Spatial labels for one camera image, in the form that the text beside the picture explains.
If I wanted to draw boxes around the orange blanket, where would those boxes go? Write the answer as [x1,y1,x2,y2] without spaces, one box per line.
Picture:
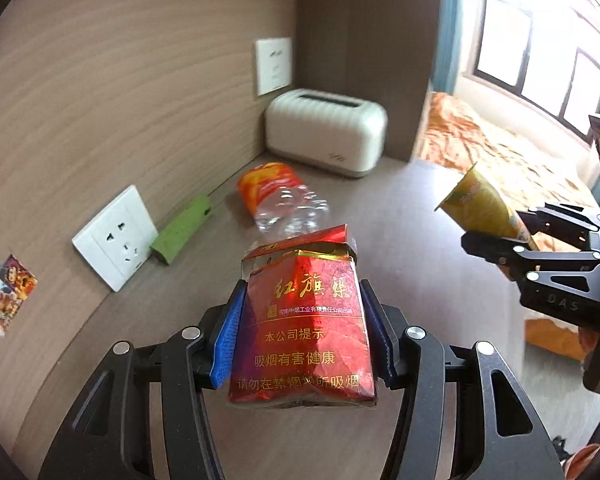
[415,91,600,256]

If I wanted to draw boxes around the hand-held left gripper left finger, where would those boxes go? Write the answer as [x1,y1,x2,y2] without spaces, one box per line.
[40,279,248,480]

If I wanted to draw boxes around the yellow paper cup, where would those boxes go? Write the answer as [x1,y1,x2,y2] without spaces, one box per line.
[434,162,541,253]

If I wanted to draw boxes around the teal curtain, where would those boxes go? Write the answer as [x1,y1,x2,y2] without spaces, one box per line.
[432,0,481,93]

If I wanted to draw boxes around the red cigarette pack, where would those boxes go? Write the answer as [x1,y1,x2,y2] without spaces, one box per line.
[227,223,379,407]

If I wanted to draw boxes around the white wall socket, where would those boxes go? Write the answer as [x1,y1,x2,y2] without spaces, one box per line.
[72,185,159,292]
[255,37,293,97]

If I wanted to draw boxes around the white ribbed tissue box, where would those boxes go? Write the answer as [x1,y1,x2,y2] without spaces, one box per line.
[265,88,388,178]

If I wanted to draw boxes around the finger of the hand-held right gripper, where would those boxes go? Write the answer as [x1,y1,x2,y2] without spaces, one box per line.
[516,202,600,234]
[461,229,600,282]

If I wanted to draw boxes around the dark-framed window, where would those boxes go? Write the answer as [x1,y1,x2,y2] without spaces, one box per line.
[472,0,600,136]

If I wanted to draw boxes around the small green box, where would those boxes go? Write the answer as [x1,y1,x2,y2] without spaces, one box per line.
[150,195,213,266]

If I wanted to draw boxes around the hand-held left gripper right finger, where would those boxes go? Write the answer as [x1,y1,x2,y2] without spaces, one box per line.
[358,279,566,480]

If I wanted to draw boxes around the colourful wall stickers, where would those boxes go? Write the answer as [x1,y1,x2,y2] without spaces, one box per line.
[0,246,38,337]

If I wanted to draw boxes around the crushed orange-label plastic bottle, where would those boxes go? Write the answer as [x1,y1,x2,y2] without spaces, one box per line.
[237,162,329,236]

